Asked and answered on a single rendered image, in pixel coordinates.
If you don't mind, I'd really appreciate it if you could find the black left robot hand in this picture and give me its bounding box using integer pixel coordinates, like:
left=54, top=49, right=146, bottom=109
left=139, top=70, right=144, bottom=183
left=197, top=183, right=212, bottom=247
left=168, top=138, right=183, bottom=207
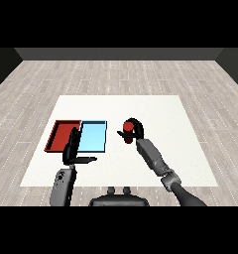
left=61, top=126, right=98, bottom=167

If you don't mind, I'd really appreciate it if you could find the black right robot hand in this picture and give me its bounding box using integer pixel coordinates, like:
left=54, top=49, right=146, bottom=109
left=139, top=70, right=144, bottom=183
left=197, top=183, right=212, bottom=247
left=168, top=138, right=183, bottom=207
left=116, top=117, right=146, bottom=143

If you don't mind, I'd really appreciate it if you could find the small red can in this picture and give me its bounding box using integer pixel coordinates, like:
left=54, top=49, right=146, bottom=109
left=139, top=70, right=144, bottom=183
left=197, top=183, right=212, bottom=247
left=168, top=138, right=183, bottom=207
left=122, top=120, right=135, bottom=145

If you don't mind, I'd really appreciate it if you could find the red shallow open box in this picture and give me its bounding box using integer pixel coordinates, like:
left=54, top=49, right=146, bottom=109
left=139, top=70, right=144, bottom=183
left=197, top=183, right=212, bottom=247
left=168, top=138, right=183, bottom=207
left=44, top=119, right=83, bottom=154

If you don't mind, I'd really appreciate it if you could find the light blue shallow open box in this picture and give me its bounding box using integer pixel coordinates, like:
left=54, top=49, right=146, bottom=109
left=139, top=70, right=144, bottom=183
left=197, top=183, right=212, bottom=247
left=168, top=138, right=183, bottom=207
left=76, top=119, right=108, bottom=154

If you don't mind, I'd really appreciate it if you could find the dark grey robot body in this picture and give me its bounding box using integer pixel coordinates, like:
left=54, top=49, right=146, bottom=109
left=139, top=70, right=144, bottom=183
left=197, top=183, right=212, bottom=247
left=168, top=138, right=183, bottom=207
left=87, top=186, right=151, bottom=207

